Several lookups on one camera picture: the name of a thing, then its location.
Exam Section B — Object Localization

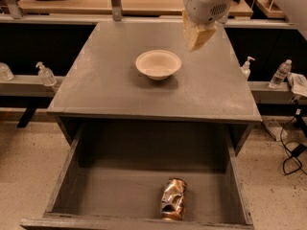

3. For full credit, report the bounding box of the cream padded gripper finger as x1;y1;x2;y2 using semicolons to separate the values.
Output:
182;11;217;51

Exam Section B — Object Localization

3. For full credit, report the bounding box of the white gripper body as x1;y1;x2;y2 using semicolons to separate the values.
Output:
183;0;232;24

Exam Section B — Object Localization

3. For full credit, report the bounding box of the crushed orange soda can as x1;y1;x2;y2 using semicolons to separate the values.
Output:
160;178;187;220

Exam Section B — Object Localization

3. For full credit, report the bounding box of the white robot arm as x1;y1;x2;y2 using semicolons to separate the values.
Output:
182;0;307;51

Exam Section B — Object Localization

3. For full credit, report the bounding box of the open grey top drawer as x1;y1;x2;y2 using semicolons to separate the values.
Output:
20;120;254;230

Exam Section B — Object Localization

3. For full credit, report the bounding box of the white pump bottle right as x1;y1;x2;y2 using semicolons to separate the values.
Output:
241;57;254;80

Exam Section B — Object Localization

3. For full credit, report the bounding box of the light wooden desk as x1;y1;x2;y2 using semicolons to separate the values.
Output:
17;0;253;17

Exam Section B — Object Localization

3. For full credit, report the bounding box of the grey wooden cabinet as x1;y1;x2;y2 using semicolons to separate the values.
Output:
46;20;263;156

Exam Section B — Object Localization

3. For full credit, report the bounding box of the clear plastic water bottle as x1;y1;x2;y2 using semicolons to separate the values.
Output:
269;59;292;88

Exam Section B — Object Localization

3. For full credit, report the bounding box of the crumpled white paper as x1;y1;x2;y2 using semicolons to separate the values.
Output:
287;73;307;97

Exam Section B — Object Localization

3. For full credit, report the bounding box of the clear pump bottle left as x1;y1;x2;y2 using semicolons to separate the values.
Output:
35;61;57;87

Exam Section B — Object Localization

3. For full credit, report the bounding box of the clear bottle far left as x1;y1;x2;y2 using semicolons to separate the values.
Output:
0;62;14;81

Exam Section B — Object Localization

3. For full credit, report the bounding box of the black cable on floor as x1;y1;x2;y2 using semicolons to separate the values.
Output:
279;103;307;176

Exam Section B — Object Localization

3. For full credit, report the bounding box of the grey metal shelf rail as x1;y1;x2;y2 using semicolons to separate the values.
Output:
0;75;64;98

